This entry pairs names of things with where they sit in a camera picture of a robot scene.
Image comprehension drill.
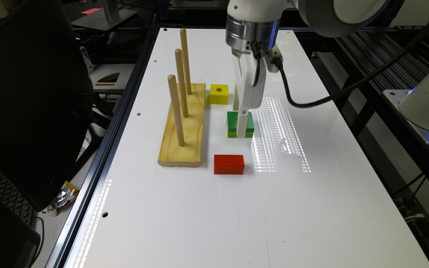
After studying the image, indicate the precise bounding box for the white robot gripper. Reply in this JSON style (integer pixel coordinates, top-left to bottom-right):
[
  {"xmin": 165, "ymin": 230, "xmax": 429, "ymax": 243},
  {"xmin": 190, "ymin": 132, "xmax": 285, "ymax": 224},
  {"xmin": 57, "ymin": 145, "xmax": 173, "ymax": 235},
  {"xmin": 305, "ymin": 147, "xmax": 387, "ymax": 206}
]
[{"xmin": 232, "ymin": 47, "xmax": 282, "ymax": 138}]

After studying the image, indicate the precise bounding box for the green wooden block with hole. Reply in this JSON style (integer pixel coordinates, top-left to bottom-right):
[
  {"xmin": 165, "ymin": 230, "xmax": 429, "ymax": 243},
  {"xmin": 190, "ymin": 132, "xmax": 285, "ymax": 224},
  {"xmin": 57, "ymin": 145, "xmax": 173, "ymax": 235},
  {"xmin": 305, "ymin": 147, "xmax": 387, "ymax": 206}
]
[{"xmin": 227, "ymin": 111, "xmax": 255, "ymax": 138}]

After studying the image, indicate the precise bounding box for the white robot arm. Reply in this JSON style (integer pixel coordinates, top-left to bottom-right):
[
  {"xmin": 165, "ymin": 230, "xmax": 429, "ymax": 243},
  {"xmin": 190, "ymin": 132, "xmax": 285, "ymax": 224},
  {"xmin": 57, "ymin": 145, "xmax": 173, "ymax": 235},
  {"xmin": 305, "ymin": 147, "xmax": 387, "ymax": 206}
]
[{"xmin": 226, "ymin": 0, "xmax": 388, "ymax": 138}]

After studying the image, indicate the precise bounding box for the yellow wooden block with hole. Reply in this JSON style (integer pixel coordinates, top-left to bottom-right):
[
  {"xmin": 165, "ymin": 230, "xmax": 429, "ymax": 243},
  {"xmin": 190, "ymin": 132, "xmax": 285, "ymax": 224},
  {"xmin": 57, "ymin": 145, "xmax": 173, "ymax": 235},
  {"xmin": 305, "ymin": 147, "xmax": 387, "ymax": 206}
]
[{"xmin": 209, "ymin": 84, "xmax": 229, "ymax": 105}]

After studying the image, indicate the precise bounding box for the red wooden block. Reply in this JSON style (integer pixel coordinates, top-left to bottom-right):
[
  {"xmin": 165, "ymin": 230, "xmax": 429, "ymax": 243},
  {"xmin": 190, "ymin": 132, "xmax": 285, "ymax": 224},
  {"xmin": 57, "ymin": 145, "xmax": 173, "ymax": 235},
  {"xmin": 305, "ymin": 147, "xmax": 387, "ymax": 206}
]
[{"xmin": 214, "ymin": 155, "xmax": 244, "ymax": 175}]

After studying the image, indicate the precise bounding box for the front wooden peg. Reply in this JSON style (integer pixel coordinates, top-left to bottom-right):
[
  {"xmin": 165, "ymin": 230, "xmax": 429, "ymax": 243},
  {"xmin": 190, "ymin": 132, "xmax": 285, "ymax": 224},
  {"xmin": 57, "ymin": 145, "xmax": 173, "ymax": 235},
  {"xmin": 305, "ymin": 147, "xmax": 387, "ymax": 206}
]
[{"xmin": 168, "ymin": 74, "xmax": 185, "ymax": 147}]

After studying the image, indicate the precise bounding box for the wooden peg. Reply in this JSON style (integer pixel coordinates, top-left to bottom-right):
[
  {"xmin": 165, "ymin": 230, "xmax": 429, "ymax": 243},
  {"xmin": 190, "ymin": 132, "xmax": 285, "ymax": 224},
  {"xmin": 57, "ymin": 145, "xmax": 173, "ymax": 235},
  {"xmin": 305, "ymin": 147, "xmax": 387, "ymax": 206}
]
[
  {"xmin": 174, "ymin": 48, "xmax": 188, "ymax": 118},
  {"xmin": 168, "ymin": 74, "xmax": 185, "ymax": 147},
  {"xmin": 179, "ymin": 28, "xmax": 191, "ymax": 95}
]

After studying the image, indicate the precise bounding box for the middle wooden peg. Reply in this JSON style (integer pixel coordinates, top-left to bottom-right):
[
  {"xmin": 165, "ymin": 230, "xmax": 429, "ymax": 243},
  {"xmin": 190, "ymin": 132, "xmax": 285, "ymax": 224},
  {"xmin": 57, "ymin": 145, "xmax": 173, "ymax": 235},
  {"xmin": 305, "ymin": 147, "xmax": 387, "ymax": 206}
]
[{"xmin": 174, "ymin": 48, "xmax": 188, "ymax": 118}]

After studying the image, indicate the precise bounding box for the wooden peg base board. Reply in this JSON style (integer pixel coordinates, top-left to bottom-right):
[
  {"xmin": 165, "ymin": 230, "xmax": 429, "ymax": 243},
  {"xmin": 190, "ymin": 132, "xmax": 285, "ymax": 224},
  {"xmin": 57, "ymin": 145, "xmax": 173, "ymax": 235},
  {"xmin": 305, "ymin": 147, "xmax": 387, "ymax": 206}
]
[{"xmin": 158, "ymin": 83, "xmax": 206, "ymax": 168}]

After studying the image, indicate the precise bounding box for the rear wooden peg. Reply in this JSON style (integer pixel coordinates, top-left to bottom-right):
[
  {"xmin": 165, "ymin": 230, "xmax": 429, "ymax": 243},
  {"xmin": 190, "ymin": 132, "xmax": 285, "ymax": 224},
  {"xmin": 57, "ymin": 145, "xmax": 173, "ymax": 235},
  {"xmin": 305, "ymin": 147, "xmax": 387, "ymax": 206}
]
[{"xmin": 179, "ymin": 28, "xmax": 191, "ymax": 95}]

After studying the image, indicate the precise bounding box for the grey monitor stand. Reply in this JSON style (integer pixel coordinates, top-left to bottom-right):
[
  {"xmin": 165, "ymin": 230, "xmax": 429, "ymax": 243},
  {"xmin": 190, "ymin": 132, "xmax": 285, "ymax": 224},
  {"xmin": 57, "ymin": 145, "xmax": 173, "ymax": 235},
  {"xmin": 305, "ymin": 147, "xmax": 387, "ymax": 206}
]
[{"xmin": 71, "ymin": 0, "xmax": 137, "ymax": 31}]

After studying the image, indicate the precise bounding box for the pink sticky note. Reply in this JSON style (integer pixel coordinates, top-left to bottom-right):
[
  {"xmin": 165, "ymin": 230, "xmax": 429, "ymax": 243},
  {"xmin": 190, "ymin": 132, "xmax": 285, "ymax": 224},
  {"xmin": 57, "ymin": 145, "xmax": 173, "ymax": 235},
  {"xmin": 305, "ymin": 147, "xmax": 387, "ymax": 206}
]
[{"xmin": 81, "ymin": 7, "xmax": 103, "ymax": 15}]

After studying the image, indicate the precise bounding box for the crumpled foil wrapper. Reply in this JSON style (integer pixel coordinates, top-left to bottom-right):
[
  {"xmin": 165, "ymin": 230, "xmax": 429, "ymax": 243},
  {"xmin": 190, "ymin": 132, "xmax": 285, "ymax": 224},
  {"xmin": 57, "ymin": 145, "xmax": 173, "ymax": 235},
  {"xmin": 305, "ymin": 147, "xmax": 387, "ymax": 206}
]
[{"xmin": 44, "ymin": 181, "xmax": 79, "ymax": 216}]

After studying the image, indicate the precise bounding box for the black monitor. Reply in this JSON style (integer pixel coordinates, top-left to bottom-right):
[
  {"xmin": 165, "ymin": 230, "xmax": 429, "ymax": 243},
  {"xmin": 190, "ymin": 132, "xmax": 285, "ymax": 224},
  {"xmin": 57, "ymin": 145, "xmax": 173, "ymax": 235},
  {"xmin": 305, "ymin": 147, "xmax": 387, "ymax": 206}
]
[{"xmin": 0, "ymin": 0, "xmax": 93, "ymax": 210}]

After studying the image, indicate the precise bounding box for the black keyboard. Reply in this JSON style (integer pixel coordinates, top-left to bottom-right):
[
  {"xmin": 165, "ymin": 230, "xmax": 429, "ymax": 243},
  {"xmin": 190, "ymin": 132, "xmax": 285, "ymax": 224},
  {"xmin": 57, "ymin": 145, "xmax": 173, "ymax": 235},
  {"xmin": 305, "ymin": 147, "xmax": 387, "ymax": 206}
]
[{"xmin": 0, "ymin": 173, "xmax": 36, "ymax": 227}]

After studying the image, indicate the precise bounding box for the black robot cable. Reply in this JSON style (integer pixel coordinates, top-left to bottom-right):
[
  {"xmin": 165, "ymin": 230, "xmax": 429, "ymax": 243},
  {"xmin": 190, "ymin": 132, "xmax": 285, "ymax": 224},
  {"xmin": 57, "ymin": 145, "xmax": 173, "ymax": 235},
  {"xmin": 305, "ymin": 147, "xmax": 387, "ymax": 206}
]
[{"xmin": 272, "ymin": 0, "xmax": 429, "ymax": 109}]

